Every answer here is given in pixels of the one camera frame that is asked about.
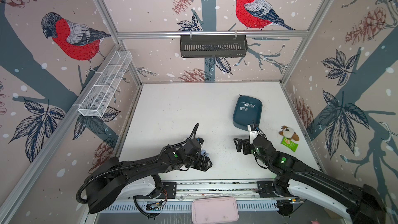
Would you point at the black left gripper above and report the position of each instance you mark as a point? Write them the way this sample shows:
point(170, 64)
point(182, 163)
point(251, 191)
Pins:
point(200, 166)

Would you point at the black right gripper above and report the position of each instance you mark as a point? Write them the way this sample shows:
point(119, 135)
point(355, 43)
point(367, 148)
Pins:
point(246, 143)

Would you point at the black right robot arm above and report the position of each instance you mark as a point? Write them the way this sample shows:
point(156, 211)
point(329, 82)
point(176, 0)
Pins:
point(294, 179)

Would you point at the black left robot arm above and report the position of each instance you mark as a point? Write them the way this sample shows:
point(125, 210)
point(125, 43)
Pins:
point(102, 188)

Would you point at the teal plastic tray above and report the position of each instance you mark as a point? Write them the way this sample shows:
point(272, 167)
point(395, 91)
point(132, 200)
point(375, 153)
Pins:
point(241, 119)

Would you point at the brown plush dog toy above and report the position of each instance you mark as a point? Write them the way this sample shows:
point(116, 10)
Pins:
point(288, 133)

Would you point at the green snack packet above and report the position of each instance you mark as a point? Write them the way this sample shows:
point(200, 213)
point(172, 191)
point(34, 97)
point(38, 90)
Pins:
point(289, 144)

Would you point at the pink plastic box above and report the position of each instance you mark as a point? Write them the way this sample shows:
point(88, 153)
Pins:
point(215, 210)

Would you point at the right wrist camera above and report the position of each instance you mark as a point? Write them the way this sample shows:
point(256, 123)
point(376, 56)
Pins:
point(254, 131)

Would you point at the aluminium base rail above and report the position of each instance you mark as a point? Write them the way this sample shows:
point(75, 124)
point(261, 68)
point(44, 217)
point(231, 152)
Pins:
point(249, 195)

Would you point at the white mesh wall shelf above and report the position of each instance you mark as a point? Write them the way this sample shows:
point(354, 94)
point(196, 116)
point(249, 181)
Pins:
point(101, 93)

